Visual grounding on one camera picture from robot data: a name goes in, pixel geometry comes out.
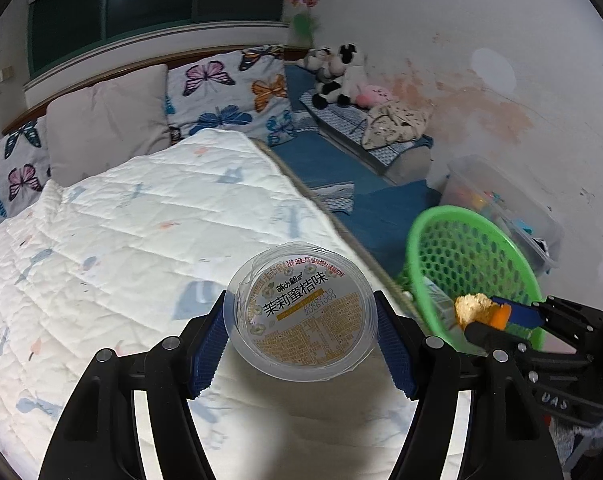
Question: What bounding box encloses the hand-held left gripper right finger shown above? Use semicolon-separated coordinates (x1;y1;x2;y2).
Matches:
374;290;552;480

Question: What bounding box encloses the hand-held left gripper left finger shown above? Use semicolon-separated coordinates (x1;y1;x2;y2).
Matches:
38;292;228;480

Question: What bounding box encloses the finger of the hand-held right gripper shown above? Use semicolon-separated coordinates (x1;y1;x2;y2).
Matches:
491;296;603;332
463;322;549;363

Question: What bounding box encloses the green plastic basket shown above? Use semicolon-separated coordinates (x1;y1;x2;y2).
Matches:
396;205;549;356

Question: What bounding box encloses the orange label jelly cup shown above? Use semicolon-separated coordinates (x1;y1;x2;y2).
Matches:
222;242;381;381

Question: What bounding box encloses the person's right forearm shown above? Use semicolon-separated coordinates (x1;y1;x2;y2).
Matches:
546;400;603;480

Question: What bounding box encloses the clear plastic storage box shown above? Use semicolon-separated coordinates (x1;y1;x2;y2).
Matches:
439;155;566;276

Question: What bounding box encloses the white quilted blanket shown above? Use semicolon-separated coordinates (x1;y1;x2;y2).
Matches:
0;128;417;480

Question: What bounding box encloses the blue grey patterned towel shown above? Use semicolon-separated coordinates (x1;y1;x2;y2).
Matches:
314;182;356;213

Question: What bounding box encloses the grey cushion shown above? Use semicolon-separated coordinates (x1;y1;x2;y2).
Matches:
386;147;432;186

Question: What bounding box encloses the blue bed sheet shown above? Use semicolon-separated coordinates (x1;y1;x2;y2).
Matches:
271;65;442;281

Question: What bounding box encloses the beige spotted cloth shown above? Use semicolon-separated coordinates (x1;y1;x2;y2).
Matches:
361;100;435;151

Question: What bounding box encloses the folded blue patterned blanket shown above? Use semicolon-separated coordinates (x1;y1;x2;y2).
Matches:
298;91;432;171

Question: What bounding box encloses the beige pillow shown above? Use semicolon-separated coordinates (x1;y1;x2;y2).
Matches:
46;64;171;186

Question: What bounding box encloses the pink plush toy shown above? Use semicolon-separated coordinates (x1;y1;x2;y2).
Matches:
356;85;395;110

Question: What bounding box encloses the large butterfly print pillow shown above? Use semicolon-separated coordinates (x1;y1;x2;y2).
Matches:
164;45;294;148

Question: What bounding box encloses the small butterfly print pillow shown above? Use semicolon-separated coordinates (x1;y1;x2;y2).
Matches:
0;115;52;233

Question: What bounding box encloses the black white cow plush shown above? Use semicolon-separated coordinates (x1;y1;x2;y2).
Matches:
312;42;365;109

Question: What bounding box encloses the wooden bed headboard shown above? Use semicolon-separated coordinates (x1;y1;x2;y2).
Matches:
4;47;307;133

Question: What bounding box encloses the grey white plush toy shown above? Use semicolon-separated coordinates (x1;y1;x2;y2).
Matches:
297;46;335;72

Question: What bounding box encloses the dark window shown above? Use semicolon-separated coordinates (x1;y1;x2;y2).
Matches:
26;0;289;78

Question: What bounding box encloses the hanging green pink decoration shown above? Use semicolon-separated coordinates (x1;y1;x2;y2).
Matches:
284;0;322;43

